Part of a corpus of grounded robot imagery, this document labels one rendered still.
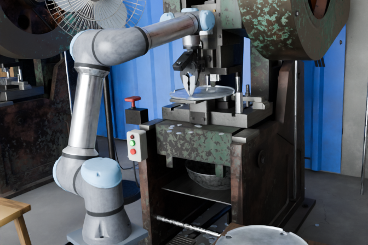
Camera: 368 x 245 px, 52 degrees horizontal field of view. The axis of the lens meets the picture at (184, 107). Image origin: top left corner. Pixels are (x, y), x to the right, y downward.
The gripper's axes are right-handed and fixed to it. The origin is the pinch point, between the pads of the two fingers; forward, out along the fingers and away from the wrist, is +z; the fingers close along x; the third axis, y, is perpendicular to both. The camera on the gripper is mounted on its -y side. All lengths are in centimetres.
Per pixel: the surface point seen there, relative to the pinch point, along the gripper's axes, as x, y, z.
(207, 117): -5.9, 4.9, 11.4
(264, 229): -44, -25, 40
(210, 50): -4.3, 10.7, -17.7
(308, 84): -15, 134, 14
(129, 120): 32.3, -3.3, 14.7
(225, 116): -13.5, 7.4, 10.7
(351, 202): -53, 94, 78
